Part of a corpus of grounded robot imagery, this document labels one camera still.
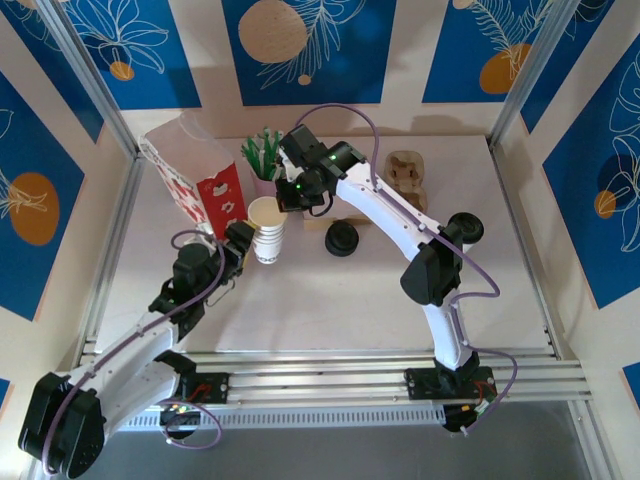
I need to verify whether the pink cup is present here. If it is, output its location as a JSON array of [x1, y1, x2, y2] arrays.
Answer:
[[252, 169, 281, 199]]

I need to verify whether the aluminium frame post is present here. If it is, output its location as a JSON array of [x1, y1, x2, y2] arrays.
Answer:
[[488, 0, 587, 150], [33, 0, 143, 160]]

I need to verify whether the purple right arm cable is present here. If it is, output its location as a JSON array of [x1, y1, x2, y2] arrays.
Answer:
[[294, 103, 520, 437]]

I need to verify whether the white wrapped stirrer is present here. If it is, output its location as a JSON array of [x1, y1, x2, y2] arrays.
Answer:
[[243, 152, 266, 179]]

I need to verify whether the black cable connector hub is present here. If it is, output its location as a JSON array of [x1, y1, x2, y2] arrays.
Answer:
[[442, 402, 496, 437], [159, 399, 206, 442]]

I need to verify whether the aluminium table side rail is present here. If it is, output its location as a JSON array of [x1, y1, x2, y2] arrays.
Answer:
[[73, 144, 151, 374], [487, 134, 571, 362]]

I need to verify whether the white slotted cable duct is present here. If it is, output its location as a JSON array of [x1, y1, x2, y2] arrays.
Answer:
[[119, 404, 447, 429]]

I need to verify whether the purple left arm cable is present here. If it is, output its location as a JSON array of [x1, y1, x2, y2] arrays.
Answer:
[[42, 229, 225, 476]]

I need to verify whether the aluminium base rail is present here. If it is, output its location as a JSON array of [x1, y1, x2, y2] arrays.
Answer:
[[47, 349, 594, 407]]

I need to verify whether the brown cardboard box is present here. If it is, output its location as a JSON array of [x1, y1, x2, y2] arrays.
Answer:
[[299, 209, 371, 232]]

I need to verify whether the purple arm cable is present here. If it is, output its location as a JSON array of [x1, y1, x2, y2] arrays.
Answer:
[[42, 229, 225, 476], [294, 103, 520, 437]]

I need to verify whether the red white paper bag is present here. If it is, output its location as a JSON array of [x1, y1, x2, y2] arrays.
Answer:
[[138, 110, 250, 241]]

